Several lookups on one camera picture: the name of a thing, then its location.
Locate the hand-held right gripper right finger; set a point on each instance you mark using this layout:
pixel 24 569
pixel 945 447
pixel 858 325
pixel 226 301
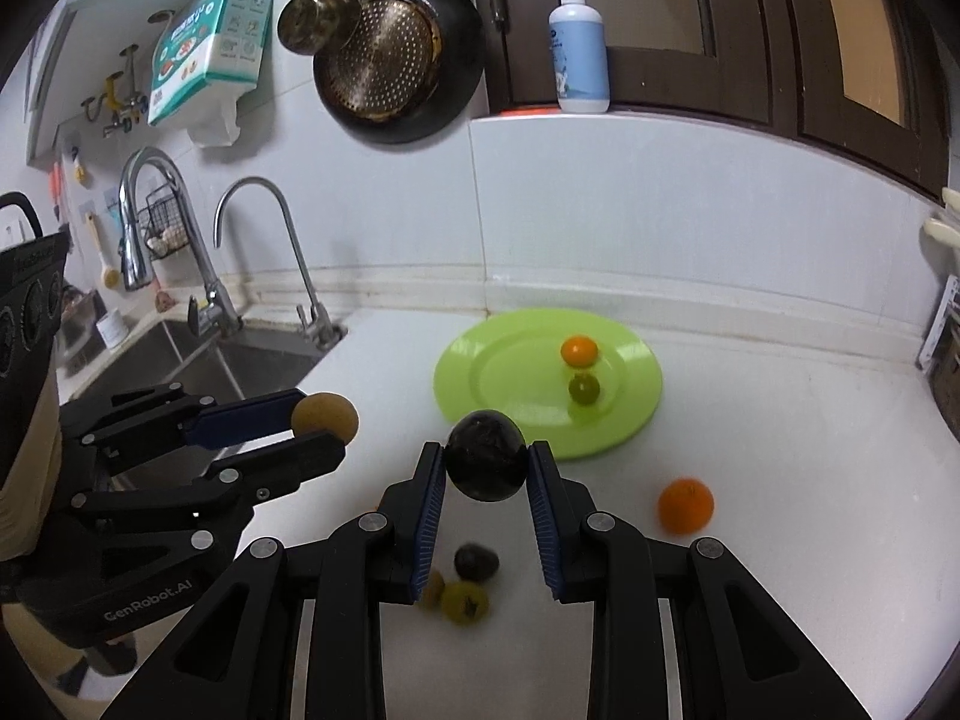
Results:
pixel 541 525

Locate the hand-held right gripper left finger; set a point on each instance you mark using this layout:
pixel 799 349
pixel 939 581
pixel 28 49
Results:
pixel 426 521

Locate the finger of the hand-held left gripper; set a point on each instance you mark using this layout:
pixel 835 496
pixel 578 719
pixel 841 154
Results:
pixel 240 416
pixel 300 457

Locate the brown longan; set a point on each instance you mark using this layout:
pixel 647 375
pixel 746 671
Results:
pixel 325 414
pixel 435 589

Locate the dark purple plum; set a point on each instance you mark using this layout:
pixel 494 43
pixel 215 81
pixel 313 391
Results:
pixel 485 465
pixel 476 561

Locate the green round fruit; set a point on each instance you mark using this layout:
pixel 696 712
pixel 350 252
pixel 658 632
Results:
pixel 465 601
pixel 583 388

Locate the large orange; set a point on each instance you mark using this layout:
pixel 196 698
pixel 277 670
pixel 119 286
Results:
pixel 685 505

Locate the green plate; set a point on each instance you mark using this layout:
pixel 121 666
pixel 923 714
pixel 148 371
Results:
pixel 510 375

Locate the small orange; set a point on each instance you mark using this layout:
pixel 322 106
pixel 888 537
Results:
pixel 579 349

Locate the stainless steel sink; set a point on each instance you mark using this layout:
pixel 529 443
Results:
pixel 187 367

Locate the small white cup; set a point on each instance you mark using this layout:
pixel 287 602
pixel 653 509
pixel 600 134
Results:
pixel 112 331

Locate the thin gooseneck faucet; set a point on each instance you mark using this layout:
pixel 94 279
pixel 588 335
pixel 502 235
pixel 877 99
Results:
pixel 300 262

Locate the steel bowl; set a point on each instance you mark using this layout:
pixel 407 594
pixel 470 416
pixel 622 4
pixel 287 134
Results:
pixel 82 307

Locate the large chrome faucet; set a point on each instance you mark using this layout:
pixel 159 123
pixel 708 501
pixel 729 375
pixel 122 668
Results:
pixel 133 240

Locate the paper towel pack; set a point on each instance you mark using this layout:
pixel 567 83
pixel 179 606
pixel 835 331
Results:
pixel 202 37

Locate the black frying pan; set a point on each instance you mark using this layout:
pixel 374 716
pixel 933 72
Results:
pixel 390 52

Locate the metal dish rack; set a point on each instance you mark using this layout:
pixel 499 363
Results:
pixel 943 360

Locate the white pump soap bottle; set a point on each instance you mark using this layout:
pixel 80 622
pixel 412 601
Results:
pixel 577 52

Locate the yellow metal wall valve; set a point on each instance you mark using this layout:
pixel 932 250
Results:
pixel 112 97

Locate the white wall cabinet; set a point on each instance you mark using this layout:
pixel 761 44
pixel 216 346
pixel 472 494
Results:
pixel 49 67

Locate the dark wooden window frame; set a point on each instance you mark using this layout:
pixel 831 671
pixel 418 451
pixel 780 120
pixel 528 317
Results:
pixel 675 82

